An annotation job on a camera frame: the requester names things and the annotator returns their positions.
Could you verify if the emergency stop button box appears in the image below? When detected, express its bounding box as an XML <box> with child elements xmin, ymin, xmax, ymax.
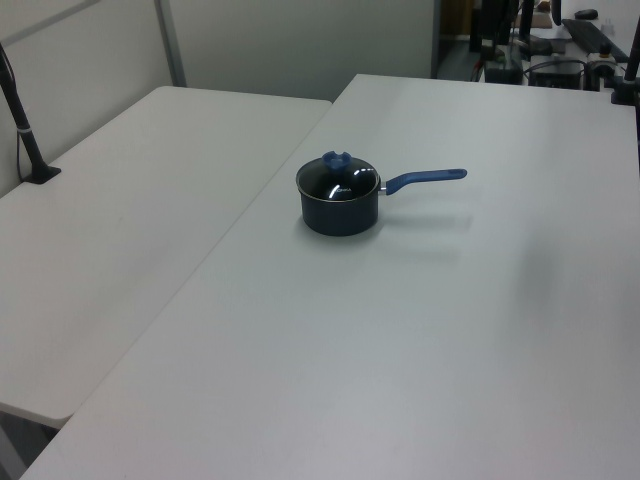
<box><xmin>586</xmin><ymin>44</ymin><xmax>620</xmax><ymax>77</ymax></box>

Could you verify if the black saucepan blue handle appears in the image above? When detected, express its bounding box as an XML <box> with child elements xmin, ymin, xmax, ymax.
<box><xmin>295</xmin><ymin>168</ymin><xmax>469</xmax><ymax>238</ymax></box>

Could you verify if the glass lid blue knob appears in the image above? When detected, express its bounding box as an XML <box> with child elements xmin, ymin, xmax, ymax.
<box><xmin>295</xmin><ymin>150</ymin><xmax>381</xmax><ymax>203</ymax></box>

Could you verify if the black monitor stand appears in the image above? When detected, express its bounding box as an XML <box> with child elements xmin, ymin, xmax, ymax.
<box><xmin>517</xmin><ymin>0</ymin><xmax>537</xmax><ymax>49</ymax></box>

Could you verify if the grey metal partition post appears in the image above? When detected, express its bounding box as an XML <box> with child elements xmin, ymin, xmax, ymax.
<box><xmin>153</xmin><ymin>0</ymin><xmax>188</xmax><ymax>89</ymax></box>

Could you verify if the black pole with table clamp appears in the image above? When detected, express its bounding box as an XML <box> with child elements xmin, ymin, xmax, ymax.
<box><xmin>608</xmin><ymin>0</ymin><xmax>640</xmax><ymax>106</ymax></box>

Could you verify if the white side table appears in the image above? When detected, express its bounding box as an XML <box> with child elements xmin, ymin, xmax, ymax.
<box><xmin>0</xmin><ymin>85</ymin><xmax>334</xmax><ymax>422</ymax></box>

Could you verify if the black computer keyboard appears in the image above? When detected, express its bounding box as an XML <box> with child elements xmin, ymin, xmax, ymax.
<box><xmin>561</xmin><ymin>18</ymin><xmax>630</xmax><ymax>59</ymax></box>

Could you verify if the black computer case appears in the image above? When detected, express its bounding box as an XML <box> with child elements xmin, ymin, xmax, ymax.
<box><xmin>528</xmin><ymin>59</ymin><xmax>587</xmax><ymax>91</ymax></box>

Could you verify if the black pole with flat base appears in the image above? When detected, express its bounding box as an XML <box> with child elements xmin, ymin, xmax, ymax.
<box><xmin>0</xmin><ymin>42</ymin><xmax>63</xmax><ymax>185</ymax></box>

